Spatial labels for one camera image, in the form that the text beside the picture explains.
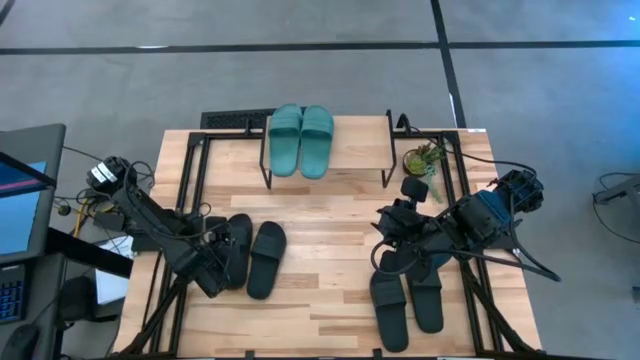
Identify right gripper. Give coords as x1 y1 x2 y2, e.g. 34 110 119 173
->
372 175 441 275

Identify black rubber slide sandal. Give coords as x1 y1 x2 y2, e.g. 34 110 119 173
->
369 259 410 354
246 221 288 301
219 213 255 291
403 259 445 335

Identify teal rubber slide sandal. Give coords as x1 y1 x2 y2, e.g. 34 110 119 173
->
298 104 335 180
267 103 304 178

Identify wooden shelf black metal legs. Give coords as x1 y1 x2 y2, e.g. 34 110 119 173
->
258 109 399 190

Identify potted succulent plant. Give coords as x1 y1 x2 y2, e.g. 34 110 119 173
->
402 139 449 204

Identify black power adapter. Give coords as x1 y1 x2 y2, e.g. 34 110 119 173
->
92 212 126 232

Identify white paper sheet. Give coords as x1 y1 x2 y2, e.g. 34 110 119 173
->
93 234 135 306

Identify dark operator desk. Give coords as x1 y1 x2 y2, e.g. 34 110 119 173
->
0 227 135 360

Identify monitor with blue screen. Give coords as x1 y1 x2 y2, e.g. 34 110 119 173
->
0 123 67 265

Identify black computer keyboard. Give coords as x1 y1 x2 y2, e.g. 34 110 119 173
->
0 263 27 325

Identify black computer mouse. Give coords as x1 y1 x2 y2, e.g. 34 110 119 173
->
1 323 41 360

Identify black aluminium table frame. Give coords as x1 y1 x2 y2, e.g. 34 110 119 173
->
112 110 544 360

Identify long black supply cable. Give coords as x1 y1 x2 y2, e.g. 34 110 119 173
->
397 113 539 176

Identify yellow cable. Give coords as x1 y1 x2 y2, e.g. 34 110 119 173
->
72 194 122 239

